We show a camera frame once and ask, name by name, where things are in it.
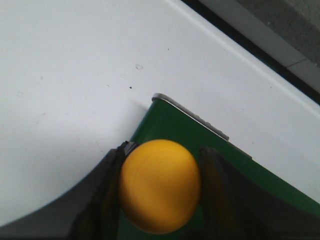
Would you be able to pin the waiting yellow mushroom button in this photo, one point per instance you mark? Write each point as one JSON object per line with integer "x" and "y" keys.
{"x": 159, "y": 186}

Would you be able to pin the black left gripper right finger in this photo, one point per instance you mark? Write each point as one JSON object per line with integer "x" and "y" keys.
{"x": 235, "y": 208}

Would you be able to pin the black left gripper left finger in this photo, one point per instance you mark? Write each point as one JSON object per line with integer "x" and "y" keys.
{"x": 88, "y": 211}

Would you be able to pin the green conveyor belt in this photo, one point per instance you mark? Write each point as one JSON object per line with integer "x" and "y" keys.
{"x": 164, "y": 122}

